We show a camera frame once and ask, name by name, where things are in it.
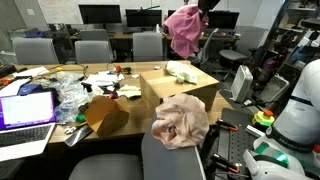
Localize pink cloth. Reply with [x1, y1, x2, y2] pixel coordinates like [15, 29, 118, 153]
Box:
[163, 4, 209, 59]

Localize red ball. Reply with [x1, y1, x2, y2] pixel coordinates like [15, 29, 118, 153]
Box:
[115, 66, 122, 73]

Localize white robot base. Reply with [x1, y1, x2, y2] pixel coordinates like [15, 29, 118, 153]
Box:
[243, 59, 320, 180]

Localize white papers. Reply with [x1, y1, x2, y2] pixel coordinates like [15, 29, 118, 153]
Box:
[84, 72, 124, 86]

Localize white space heater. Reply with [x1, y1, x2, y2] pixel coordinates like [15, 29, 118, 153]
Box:
[231, 65, 253, 103]

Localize peach cloth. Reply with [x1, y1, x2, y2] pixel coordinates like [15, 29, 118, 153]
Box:
[151, 93, 209, 150]

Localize emergency stop button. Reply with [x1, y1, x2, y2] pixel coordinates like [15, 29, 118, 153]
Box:
[251, 110, 275, 126]

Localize grey chair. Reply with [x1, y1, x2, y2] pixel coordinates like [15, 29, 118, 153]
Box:
[132, 32, 163, 62]
[13, 38, 59, 65]
[75, 41, 113, 64]

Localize orange handled clamp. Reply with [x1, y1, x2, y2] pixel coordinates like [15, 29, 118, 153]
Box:
[216, 118, 238, 131]

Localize black mesh office chair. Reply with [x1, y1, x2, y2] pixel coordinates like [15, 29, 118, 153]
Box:
[68, 115, 207, 180]

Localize small open cardboard box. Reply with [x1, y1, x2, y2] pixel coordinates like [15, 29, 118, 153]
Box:
[85, 96, 129, 137]

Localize clear plastic bags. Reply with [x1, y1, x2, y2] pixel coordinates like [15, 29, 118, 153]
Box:
[49, 72, 88, 123]

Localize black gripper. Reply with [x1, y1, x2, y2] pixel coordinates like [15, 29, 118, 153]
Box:
[198, 0, 220, 14]

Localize large cardboard box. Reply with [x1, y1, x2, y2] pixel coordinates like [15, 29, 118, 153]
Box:
[140, 64, 219, 115]

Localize open laptop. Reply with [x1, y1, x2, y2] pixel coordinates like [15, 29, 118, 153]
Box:
[0, 92, 56, 161]

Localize grey chair far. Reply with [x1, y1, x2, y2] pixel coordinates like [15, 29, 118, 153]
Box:
[132, 32, 163, 62]

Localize pale green cloth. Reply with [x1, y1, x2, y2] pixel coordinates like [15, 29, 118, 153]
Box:
[165, 61, 198, 84]

